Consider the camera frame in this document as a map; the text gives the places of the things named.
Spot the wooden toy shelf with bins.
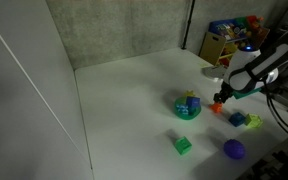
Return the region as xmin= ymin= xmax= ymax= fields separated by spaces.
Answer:
xmin=198 ymin=15 xmax=271 ymax=69

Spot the dark blue toy block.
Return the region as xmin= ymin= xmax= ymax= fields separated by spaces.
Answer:
xmin=228 ymin=111 xmax=246 ymax=128

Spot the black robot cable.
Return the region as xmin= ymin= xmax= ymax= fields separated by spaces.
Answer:
xmin=265 ymin=63 xmax=288 ymax=146

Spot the purple ball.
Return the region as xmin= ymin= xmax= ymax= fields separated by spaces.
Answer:
xmin=223 ymin=138 xmax=247 ymax=160

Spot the grey flat object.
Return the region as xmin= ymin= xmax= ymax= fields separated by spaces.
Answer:
xmin=201 ymin=65 xmax=230 ymax=81

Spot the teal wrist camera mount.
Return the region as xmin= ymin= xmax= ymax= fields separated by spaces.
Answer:
xmin=231 ymin=87 xmax=266 ymax=100

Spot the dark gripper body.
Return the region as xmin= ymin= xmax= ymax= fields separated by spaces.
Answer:
xmin=218 ymin=81 xmax=236 ymax=102

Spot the lime green toy block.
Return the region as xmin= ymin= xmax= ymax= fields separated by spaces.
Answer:
xmin=243 ymin=113 xmax=263 ymax=129

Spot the green bowl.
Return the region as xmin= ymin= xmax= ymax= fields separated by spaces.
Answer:
xmin=173 ymin=95 xmax=203 ymax=121

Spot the orange toy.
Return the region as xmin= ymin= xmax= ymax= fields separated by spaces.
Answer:
xmin=209 ymin=102 xmax=224 ymax=114

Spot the black vertical pole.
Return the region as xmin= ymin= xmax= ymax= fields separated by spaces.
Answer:
xmin=181 ymin=0 xmax=197 ymax=51

